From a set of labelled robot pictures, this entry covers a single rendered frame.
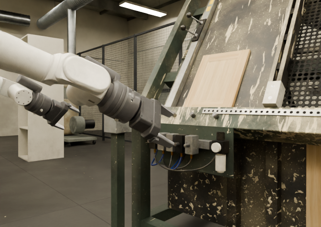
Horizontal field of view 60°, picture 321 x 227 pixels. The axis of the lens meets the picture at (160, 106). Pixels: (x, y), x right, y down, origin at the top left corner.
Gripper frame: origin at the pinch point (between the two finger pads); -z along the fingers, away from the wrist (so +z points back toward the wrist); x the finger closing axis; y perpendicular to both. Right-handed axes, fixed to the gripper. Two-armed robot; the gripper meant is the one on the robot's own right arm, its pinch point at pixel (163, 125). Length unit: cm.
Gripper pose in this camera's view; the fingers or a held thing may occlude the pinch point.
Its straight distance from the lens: 76.5
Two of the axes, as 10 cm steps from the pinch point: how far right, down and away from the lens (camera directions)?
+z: -7.7, -4.4, -4.6
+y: -6.3, 5.2, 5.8
